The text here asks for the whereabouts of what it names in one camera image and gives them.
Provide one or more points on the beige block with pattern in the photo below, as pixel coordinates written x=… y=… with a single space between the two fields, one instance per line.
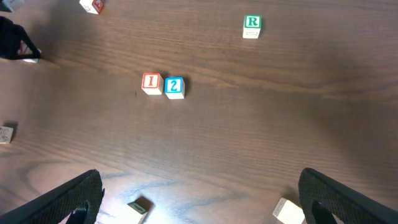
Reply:
x=5 y=134

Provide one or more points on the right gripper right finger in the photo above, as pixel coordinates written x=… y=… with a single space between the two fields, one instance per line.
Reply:
x=323 y=199

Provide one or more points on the blue number 2 block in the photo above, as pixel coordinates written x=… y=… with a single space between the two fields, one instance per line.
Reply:
x=175 y=88

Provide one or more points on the yellow wooden block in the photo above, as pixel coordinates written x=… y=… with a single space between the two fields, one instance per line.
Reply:
x=288 y=213

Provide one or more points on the black mounting rail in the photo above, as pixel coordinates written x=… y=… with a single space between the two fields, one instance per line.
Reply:
x=131 y=213

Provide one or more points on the red letter I block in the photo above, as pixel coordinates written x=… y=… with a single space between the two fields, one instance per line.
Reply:
x=152 y=83

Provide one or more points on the red letter A block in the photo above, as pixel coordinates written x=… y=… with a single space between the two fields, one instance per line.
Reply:
x=92 y=6

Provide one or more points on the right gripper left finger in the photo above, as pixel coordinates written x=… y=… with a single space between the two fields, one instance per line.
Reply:
x=79 y=200

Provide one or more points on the plain white wooden block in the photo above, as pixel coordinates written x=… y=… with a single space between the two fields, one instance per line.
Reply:
x=10 y=5

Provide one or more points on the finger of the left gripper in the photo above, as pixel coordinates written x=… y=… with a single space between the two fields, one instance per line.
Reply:
x=12 y=36

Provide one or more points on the green letter R block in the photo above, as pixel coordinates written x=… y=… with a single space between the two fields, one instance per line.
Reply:
x=252 y=26

